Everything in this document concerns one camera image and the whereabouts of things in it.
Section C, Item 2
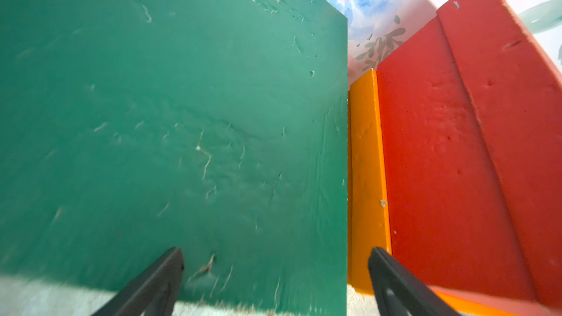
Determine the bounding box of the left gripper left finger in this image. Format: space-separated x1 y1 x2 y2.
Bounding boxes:
95 247 184 316

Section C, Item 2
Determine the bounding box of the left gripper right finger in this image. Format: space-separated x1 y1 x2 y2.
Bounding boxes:
368 247 459 316

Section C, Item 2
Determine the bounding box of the green shoebox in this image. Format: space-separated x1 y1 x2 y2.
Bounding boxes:
1 0 348 315

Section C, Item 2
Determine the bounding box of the red shoebox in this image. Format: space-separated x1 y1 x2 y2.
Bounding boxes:
377 0 561 315

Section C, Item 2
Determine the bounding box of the orange shoebox in middle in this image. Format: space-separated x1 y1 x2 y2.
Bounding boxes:
349 71 533 299

